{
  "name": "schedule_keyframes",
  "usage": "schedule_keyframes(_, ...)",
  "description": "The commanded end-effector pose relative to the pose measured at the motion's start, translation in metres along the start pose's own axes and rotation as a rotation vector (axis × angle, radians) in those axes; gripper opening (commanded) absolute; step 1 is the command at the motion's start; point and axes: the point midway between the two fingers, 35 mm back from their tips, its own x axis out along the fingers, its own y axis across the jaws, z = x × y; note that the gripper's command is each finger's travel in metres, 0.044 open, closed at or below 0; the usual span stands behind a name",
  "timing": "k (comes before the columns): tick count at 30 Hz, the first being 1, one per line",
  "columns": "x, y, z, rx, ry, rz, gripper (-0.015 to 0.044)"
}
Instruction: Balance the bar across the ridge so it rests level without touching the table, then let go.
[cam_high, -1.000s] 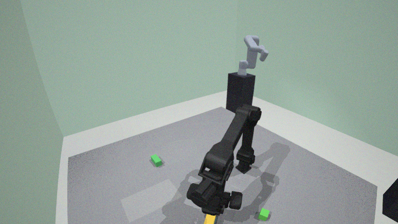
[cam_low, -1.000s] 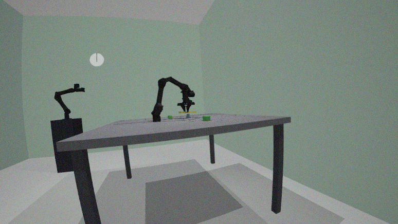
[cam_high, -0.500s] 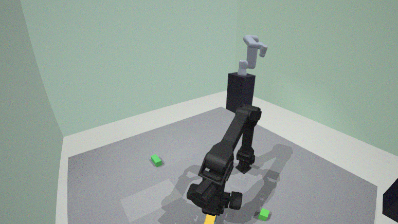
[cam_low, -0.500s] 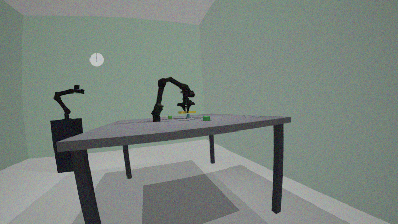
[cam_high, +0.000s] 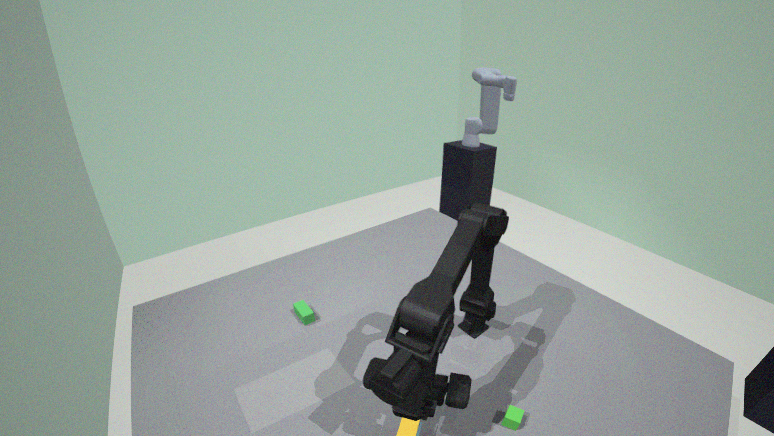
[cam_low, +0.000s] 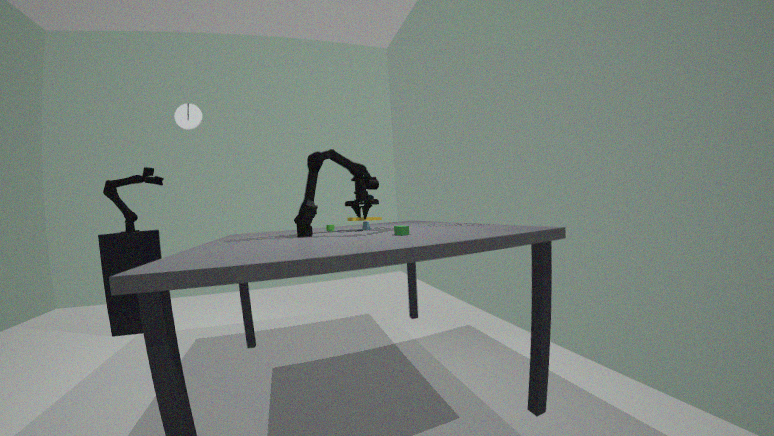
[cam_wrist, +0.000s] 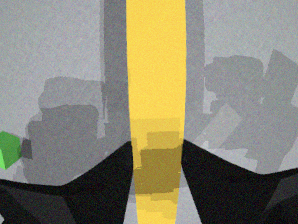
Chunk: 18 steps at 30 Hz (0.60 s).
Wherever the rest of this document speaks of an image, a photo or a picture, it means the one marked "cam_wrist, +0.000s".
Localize yellow bar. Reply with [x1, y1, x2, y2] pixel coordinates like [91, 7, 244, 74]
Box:
[126, 0, 186, 224]

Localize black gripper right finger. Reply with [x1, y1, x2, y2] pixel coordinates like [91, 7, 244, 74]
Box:
[181, 139, 298, 224]

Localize small green block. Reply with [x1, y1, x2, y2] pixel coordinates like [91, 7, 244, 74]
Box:
[0, 131, 23, 171]

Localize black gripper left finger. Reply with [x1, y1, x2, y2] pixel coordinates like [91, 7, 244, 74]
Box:
[0, 141, 133, 224]

